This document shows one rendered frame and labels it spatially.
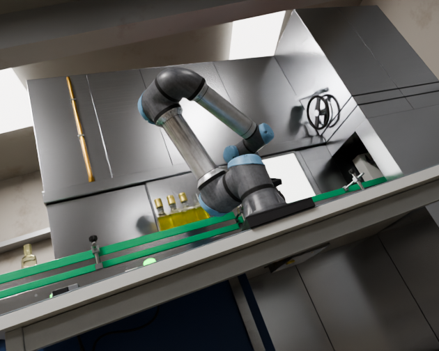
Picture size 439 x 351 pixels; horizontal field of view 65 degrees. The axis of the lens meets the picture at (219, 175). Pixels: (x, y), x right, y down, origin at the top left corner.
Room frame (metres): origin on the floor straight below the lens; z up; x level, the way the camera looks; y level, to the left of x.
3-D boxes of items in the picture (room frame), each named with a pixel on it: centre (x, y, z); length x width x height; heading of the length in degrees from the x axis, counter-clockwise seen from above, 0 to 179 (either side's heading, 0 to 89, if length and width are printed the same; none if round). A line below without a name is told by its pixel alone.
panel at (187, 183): (1.73, -0.05, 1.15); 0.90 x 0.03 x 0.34; 112
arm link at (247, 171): (1.06, -0.09, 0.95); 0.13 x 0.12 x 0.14; 54
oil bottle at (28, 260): (1.32, 0.87, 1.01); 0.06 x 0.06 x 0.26; 32
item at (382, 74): (1.97, -1.09, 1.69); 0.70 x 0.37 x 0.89; 112
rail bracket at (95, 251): (1.16, 0.52, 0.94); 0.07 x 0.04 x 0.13; 22
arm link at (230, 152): (1.27, -0.11, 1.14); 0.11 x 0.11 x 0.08; 54
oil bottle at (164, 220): (1.44, 0.31, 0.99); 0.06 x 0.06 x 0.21; 22
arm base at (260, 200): (1.05, -0.09, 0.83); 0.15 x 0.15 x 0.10
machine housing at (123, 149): (2.18, -0.12, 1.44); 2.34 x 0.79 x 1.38; 112
